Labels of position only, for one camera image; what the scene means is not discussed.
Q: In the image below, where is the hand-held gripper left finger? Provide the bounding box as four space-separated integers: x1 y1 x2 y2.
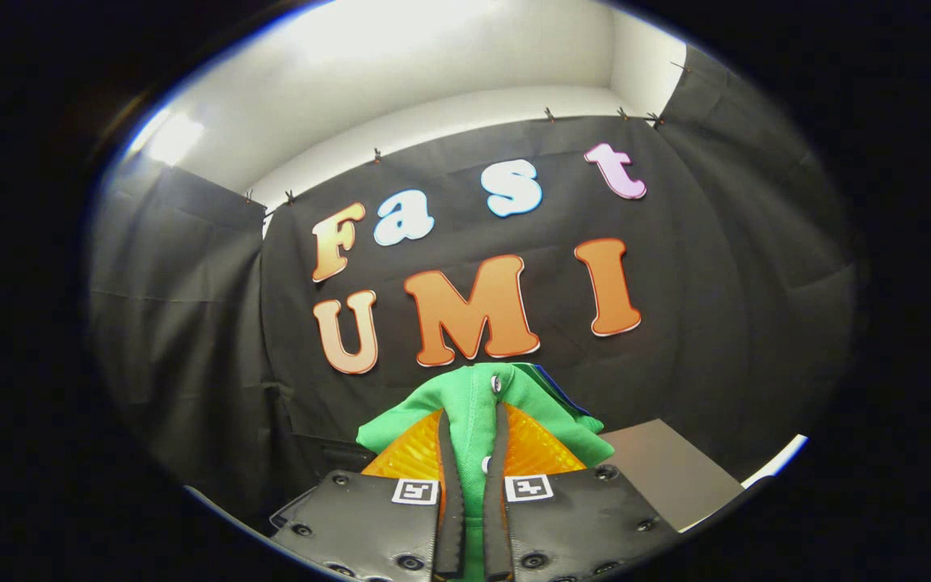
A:
270 408 466 582

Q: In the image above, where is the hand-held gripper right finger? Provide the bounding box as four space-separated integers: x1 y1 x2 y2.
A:
483 402 680 582

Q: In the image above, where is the green polo shirt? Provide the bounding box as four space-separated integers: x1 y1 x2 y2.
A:
356 361 616 582

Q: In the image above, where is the white panel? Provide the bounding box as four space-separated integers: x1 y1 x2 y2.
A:
740 434 808 490

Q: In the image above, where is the row of black cloth clips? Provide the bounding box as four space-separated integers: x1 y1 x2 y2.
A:
243 61 689 207

